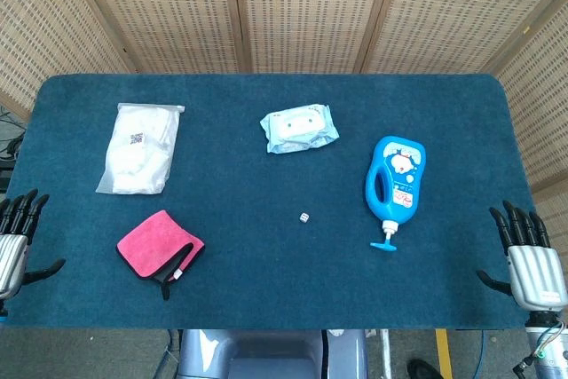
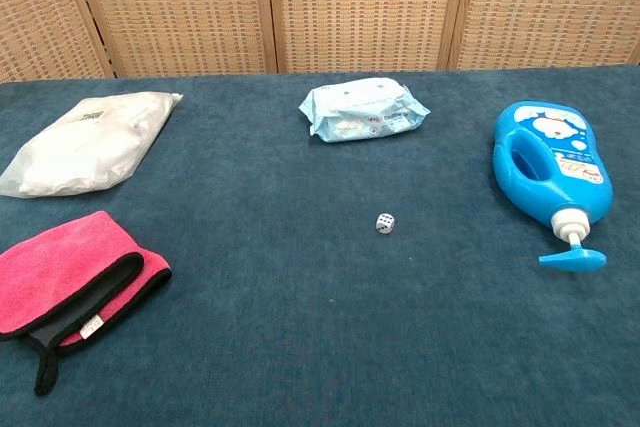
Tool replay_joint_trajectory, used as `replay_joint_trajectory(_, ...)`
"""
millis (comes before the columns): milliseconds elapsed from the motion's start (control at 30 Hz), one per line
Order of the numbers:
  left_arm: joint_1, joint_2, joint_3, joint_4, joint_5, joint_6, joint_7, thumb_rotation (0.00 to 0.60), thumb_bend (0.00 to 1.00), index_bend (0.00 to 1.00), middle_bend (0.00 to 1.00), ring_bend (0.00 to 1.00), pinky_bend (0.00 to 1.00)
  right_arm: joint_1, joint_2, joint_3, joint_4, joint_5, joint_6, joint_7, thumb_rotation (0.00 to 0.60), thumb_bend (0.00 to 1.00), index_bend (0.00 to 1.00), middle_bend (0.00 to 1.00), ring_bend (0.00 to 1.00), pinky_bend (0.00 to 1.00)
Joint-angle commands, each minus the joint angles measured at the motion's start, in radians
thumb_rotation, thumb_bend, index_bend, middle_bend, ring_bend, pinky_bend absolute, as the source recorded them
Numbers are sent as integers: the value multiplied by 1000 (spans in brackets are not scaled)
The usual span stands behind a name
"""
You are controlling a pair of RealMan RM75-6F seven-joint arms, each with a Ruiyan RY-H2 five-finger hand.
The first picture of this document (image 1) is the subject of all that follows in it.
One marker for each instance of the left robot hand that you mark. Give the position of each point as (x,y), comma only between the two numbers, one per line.
(11,250)

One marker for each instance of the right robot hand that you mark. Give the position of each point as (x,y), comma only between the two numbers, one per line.
(534,274)

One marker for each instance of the small white die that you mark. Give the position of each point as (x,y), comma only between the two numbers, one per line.
(304,218)

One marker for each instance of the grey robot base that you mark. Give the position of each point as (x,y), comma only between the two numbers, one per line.
(266,354)

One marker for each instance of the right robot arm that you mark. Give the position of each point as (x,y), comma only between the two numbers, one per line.
(546,343)

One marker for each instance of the pink folded cloth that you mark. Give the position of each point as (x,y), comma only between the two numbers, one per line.
(155,248)

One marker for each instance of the black shoe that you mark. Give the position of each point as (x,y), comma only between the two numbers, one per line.
(423,370)

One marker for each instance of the clear bag of white items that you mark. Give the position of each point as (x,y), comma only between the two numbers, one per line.
(139,150)

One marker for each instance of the blue pump bottle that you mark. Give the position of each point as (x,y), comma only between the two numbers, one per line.
(397,183)

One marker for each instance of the dark blue table mat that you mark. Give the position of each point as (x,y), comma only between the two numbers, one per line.
(275,263)

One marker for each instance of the light blue wet wipes pack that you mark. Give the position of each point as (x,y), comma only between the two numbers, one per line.
(299,133)

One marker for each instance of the woven bamboo folding screen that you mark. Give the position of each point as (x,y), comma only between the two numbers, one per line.
(306,10)

